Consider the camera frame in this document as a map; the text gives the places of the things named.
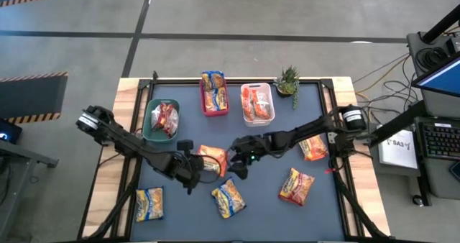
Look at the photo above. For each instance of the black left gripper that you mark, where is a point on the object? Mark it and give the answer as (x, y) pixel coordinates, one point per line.
(187, 169)

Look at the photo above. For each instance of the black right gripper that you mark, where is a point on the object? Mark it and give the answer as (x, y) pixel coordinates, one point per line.
(251, 147)

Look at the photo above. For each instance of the orange Maruchan noodle pack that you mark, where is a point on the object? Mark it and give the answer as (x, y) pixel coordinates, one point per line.
(247, 106)
(260, 106)
(215, 152)
(313, 148)

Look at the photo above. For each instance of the white plastic bin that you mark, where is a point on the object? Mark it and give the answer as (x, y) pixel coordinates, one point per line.
(258, 123)

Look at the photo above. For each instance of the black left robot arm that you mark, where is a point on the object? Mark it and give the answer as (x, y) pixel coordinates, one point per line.
(133, 147)

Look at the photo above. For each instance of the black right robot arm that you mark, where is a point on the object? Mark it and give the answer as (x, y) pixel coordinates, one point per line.
(309, 129)

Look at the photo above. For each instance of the red plastic bin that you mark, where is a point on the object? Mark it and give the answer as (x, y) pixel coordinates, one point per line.
(215, 114)

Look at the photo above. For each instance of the teal plastic bin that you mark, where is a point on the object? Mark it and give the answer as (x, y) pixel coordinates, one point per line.
(150, 136)

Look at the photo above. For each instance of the grey-blue table mat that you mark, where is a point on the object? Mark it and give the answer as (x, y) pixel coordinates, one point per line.
(187, 228)

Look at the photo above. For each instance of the potted succulent plant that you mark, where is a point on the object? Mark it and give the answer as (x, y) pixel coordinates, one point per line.
(287, 85)

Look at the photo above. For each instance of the small red tag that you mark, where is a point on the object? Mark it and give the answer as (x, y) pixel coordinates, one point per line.
(330, 171)

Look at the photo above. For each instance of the grey mounting plate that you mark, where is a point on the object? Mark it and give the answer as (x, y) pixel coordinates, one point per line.
(332, 139)

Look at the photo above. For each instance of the white paper sign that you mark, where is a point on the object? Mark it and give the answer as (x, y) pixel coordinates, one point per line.
(397, 155)

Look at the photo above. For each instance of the black diagonal strut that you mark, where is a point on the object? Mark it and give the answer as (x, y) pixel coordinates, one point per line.
(399, 124)

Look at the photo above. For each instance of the grey metal desk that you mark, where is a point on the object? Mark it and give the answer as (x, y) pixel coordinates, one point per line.
(21, 152)

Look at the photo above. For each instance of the black caster wheel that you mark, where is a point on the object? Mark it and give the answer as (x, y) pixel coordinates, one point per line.
(418, 200)

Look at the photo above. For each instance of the black device with blue light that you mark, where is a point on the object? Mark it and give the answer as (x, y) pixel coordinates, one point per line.
(9, 131)

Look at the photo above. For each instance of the black backlit keyboard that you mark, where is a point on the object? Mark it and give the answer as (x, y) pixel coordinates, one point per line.
(440, 141)

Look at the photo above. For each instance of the laptop computer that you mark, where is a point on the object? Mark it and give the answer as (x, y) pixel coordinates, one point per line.
(442, 106)

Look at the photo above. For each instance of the dark rounded device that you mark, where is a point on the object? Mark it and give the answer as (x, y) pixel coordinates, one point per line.
(455, 171)

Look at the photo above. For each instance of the monitor with blue screen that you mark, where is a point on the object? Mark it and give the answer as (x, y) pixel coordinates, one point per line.
(443, 79)

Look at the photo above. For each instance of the black diagonal pole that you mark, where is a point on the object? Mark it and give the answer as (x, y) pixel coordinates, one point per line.
(440, 25)

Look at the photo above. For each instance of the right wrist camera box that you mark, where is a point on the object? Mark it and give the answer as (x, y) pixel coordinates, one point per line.
(241, 173)

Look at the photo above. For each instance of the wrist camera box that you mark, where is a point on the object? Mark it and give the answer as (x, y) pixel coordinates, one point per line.
(241, 173)
(185, 145)

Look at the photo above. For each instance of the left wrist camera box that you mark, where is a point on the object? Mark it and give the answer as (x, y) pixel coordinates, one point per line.
(185, 145)

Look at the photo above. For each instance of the black metal rig frame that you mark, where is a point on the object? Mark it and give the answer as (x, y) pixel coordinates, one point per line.
(172, 81)

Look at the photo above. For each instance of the short black frame post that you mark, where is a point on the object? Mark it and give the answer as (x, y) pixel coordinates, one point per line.
(155, 75)

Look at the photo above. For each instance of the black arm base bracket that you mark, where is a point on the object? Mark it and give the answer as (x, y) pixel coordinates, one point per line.
(100, 141)

